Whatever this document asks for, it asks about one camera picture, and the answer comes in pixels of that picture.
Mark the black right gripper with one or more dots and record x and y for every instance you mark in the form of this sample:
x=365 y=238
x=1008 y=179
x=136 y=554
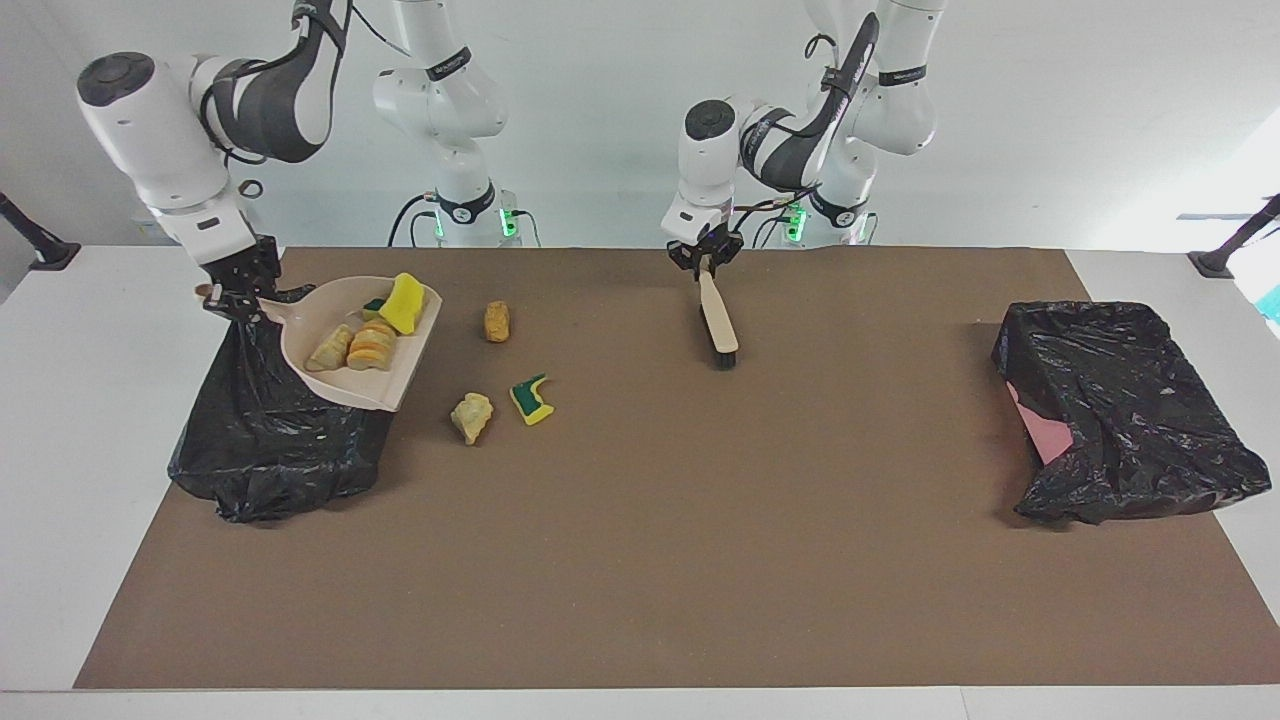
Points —
x=255 y=268

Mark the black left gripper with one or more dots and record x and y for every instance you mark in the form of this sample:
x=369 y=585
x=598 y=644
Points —
x=705 y=245

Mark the beige hand brush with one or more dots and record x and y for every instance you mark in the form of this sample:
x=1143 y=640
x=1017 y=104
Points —
x=718 y=320

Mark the pale yellow sponge lump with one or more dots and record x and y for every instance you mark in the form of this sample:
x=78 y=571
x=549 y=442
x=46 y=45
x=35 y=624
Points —
x=330 y=350

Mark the yellow green sponge wedge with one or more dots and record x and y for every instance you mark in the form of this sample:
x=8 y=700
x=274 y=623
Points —
x=373 y=310

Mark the orange white striped sponge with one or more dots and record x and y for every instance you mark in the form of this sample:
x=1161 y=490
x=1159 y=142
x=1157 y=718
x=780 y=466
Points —
x=372 y=347

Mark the yellow green sponge chunk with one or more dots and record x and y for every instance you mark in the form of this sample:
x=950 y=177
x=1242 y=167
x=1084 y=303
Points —
x=404 y=303

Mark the beige plastic dustpan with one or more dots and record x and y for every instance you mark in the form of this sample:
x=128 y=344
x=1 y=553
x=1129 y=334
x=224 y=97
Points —
x=400 y=370

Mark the brown sponge nugget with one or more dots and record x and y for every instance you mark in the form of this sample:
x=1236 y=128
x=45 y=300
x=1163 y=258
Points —
x=497 y=322

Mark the notched green yellow sponge piece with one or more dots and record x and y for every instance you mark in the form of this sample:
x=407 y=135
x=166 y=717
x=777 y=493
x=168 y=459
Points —
x=533 y=400

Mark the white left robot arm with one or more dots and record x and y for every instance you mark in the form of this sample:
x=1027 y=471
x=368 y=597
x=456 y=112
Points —
x=710 y=150

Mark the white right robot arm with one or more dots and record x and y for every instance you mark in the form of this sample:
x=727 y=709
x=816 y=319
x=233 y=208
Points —
x=150 y=120

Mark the black bag lined pink bin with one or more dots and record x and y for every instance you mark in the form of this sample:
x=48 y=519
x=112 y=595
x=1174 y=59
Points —
x=1130 y=400

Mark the pale yellow crumpled sponge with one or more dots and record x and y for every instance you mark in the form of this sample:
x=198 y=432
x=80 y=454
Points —
x=471 y=417

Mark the brown table mat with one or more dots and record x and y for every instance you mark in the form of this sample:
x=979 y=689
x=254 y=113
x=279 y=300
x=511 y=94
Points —
x=600 y=620

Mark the teal object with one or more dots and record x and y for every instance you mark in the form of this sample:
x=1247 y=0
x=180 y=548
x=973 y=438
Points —
x=1270 y=305

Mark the white wall socket box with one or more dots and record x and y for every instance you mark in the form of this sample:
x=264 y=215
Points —
x=150 y=222

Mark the black camera stand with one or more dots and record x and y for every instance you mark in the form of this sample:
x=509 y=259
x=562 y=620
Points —
x=1215 y=262
x=45 y=253

